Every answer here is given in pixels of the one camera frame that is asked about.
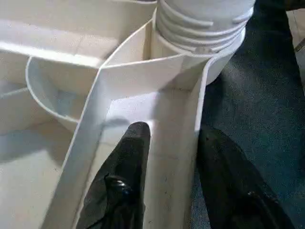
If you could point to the white plastic table top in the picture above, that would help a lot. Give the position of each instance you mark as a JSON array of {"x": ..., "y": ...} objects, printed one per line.
[{"x": 35, "y": 167}]

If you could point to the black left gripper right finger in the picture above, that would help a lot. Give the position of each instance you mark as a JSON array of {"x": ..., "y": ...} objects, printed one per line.
[{"x": 233, "y": 186}]

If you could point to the white plastic table leg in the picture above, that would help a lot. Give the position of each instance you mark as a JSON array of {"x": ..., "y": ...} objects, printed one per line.
[{"x": 202, "y": 14}]

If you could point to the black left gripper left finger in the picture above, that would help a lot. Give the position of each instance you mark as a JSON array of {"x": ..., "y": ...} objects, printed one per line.
[{"x": 119, "y": 181}]

